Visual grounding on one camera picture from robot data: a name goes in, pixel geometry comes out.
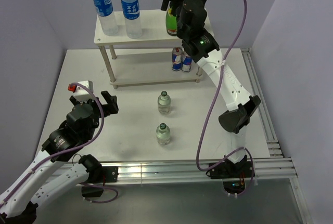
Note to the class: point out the right red bull can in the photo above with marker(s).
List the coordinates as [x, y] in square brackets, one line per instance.
[186, 62]

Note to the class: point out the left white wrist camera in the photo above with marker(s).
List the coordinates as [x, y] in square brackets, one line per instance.
[79, 93]

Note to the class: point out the rear clear glass bottle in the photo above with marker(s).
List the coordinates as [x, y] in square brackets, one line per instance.
[164, 103]

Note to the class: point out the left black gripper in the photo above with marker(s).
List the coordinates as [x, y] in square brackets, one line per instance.
[111, 106]

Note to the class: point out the beige two-tier shelf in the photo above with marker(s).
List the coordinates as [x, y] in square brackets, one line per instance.
[142, 61]

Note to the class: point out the front clear glass bottle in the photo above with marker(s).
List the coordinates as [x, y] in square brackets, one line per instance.
[163, 134]

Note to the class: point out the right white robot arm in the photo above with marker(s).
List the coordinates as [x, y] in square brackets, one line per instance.
[241, 105]

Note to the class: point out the aluminium frame rail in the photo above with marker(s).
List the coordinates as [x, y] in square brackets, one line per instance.
[161, 184]

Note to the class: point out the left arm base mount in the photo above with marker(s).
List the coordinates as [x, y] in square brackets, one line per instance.
[93, 187]

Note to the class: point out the clear glass bottle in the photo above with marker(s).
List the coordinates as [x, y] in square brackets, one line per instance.
[163, 134]
[164, 103]

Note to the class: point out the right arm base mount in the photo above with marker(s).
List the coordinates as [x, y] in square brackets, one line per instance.
[228, 170]

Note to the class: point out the green bottle gold neck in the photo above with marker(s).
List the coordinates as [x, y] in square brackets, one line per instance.
[170, 22]

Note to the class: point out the pocari sweat bottle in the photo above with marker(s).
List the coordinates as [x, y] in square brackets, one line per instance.
[131, 12]
[104, 9]

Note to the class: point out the red bull can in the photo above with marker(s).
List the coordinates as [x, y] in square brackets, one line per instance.
[176, 58]
[186, 62]

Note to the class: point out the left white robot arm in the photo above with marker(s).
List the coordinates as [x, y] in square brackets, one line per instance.
[31, 191]

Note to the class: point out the left red bull can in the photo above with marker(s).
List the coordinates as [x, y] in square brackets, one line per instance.
[176, 58]

